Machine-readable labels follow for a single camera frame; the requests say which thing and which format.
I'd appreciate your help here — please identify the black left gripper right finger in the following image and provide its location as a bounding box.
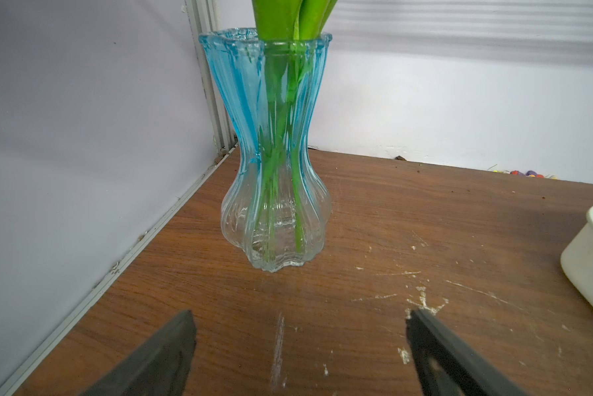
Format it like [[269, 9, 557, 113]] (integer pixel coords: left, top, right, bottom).
[[406, 310, 526, 396]]

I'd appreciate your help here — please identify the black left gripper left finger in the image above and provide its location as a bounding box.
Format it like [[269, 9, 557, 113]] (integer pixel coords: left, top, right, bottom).
[[82, 310, 197, 395]]

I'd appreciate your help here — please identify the blue glass vase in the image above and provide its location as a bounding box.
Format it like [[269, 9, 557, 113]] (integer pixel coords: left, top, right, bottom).
[[199, 28, 332, 272]]

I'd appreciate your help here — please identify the artificial tulip bouquet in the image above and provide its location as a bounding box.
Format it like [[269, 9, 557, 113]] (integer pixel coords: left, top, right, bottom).
[[253, 1, 336, 260]]

